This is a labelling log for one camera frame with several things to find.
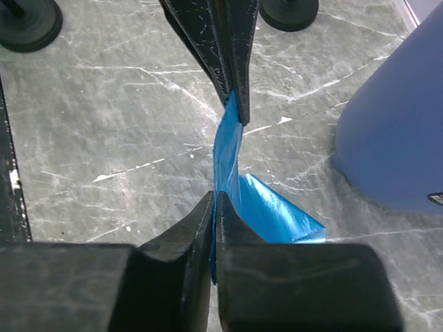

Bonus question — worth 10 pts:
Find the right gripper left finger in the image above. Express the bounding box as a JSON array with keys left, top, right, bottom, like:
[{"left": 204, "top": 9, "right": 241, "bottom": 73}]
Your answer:
[{"left": 1, "top": 192, "right": 214, "bottom": 331}]

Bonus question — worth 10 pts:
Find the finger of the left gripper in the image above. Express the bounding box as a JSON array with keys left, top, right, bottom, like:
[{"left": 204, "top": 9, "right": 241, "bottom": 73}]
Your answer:
[
  {"left": 208, "top": 0, "right": 259, "bottom": 125},
  {"left": 160, "top": 0, "right": 230, "bottom": 105}
]

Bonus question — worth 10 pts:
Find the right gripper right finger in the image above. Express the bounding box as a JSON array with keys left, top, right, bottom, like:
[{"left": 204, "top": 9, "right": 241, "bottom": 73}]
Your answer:
[{"left": 215, "top": 192, "right": 404, "bottom": 331}]

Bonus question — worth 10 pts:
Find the blue trash bag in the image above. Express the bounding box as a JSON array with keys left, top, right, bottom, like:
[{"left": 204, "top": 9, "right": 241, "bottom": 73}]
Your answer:
[{"left": 210, "top": 92, "right": 327, "bottom": 283}]

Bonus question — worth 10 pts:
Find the blue plastic trash bin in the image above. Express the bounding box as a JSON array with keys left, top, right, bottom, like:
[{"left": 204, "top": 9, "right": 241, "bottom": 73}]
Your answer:
[{"left": 333, "top": 6, "right": 442, "bottom": 214}]

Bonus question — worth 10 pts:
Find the beige microphone on stand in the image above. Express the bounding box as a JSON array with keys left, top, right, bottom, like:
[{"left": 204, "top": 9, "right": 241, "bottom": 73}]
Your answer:
[{"left": 260, "top": 0, "right": 319, "bottom": 32}]

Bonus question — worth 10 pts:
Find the black microphone on stand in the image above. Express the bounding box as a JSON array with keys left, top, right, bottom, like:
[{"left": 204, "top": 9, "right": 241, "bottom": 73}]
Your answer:
[{"left": 1, "top": 0, "right": 63, "bottom": 53}]

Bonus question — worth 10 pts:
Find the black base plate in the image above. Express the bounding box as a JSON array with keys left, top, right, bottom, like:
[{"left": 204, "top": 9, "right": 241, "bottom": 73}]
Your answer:
[{"left": 1, "top": 86, "right": 33, "bottom": 243}]

